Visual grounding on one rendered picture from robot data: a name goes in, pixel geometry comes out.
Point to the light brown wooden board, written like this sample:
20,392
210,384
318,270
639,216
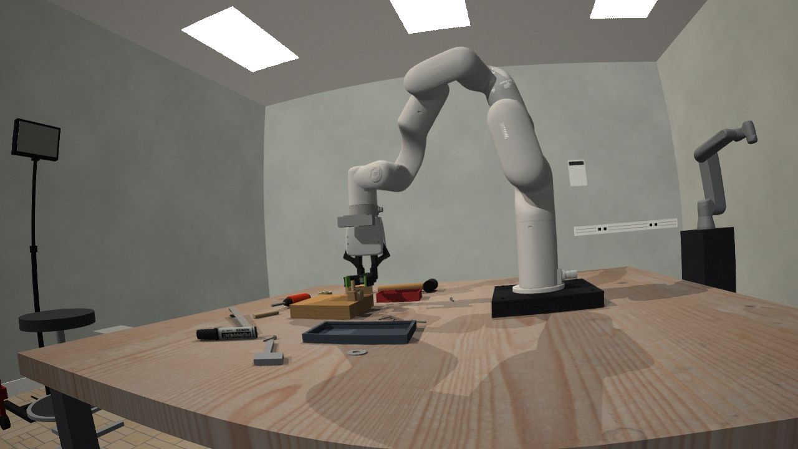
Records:
331,306

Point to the red-handled screwdriver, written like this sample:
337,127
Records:
292,299

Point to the red open-top tray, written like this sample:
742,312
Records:
401,295

